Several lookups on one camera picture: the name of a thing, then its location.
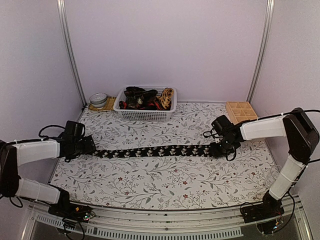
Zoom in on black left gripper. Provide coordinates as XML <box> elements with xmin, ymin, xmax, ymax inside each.
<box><xmin>70</xmin><ymin>134</ymin><xmax>97</xmax><ymax>159</ymax></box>

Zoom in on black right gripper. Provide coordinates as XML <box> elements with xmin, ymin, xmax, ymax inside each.
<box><xmin>210</xmin><ymin>137</ymin><xmax>237</xmax><ymax>158</ymax></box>

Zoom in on black white floral tie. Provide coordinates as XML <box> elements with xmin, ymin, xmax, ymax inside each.
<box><xmin>91</xmin><ymin>144</ymin><xmax>219</xmax><ymax>159</ymax></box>

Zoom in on white plastic basket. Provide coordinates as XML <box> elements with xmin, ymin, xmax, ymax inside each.
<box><xmin>113</xmin><ymin>86</ymin><xmax>177</xmax><ymax>122</ymax></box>

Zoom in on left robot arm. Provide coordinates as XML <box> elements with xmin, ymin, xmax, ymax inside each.
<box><xmin>0</xmin><ymin>120</ymin><xmax>96</xmax><ymax>217</ymax></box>

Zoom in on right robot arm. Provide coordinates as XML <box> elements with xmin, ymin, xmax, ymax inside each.
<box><xmin>203</xmin><ymin>107</ymin><xmax>320</xmax><ymax>223</ymax></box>

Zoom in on wooden divided box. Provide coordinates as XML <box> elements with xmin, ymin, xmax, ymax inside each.
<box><xmin>226</xmin><ymin>101</ymin><xmax>258</xmax><ymax>124</ymax></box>

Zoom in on patterned ceramic bowl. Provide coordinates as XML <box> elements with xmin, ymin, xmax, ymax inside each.
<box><xmin>89</xmin><ymin>92</ymin><xmax>108</xmax><ymax>109</ymax></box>

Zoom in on woven bamboo mat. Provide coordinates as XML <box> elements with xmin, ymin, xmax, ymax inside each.
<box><xmin>88</xmin><ymin>96</ymin><xmax>116</xmax><ymax>112</ymax></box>

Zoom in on clear plastic cup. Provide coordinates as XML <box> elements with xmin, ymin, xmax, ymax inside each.
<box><xmin>264</xmin><ymin>165</ymin><xmax>281</xmax><ymax>189</ymax></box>

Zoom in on dark floral brown tie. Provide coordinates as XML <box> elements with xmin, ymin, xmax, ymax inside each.
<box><xmin>123</xmin><ymin>86</ymin><xmax>158</xmax><ymax>104</ymax></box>

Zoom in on yellow beetle print tie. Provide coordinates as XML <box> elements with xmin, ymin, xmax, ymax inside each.
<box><xmin>159</xmin><ymin>88</ymin><xmax>174</xmax><ymax>110</ymax></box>

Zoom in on red navy striped tie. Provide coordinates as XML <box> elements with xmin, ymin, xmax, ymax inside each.
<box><xmin>118</xmin><ymin>100</ymin><xmax>164</xmax><ymax>111</ymax></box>

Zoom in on front aluminium rail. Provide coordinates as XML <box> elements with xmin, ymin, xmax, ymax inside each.
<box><xmin>21</xmin><ymin>195</ymin><xmax>314</xmax><ymax>240</ymax></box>

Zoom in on left aluminium frame post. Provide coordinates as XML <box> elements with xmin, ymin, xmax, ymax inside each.
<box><xmin>56</xmin><ymin>0</ymin><xmax>87</xmax><ymax>108</ymax></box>

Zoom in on aluminium frame post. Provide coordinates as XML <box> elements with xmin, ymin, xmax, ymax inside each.
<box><xmin>56</xmin><ymin>0</ymin><xmax>87</xmax><ymax>108</ymax></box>
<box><xmin>246</xmin><ymin>0</ymin><xmax>275</xmax><ymax>103</ymax></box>

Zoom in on right aluminium frame post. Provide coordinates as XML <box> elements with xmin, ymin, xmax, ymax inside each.
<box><xmin>246</xmin><ymin>0</ymin><xmax>275</xmax><ymax>103</ymax></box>

